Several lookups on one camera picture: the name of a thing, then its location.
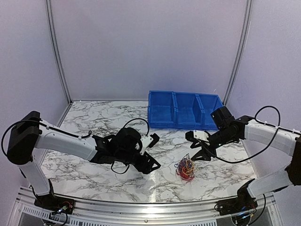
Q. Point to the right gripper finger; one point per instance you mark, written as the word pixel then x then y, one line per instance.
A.
pixel 196 143
pixel 202 154

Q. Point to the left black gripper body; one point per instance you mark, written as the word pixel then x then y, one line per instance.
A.
pixel 124 157

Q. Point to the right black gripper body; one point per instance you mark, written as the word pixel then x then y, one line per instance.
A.
pixel 224 136

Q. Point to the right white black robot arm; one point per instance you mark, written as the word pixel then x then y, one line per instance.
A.
pixel 231 130

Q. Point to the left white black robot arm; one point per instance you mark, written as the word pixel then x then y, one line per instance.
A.
pixel 21 138

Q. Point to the middle blue storage bin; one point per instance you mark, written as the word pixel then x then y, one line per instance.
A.
pixel 190 113

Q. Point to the blue storage bin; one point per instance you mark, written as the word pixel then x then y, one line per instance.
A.
pixel 190 113
pixel 209 103
pixel 161 109

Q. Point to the right blue storage bin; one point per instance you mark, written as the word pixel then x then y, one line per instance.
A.
pixel 209 103

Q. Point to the left blue storage bin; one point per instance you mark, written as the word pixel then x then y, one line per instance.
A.
pixel 161 109

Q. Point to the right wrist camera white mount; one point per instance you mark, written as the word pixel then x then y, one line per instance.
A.
pixel 197 135

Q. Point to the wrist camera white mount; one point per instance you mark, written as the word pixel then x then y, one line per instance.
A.
pixel 146 142
pixel 197 135

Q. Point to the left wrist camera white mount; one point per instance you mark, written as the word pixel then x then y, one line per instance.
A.
pixel 146 142

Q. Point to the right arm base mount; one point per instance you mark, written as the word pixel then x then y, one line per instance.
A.
pixel 235 205

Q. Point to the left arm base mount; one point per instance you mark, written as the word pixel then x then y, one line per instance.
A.
pixel 55 203

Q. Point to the aluminium front rail frame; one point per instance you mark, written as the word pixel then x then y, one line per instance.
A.
pixel 101 213

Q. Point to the right aluminium corner post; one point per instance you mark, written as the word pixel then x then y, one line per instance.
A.
pixel 240 50

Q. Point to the aluminium corner post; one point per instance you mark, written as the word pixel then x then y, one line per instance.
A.
pixel 55 47
pixel 240 50

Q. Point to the left aluminium corner post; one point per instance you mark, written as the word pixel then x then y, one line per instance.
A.
pixel 55 47

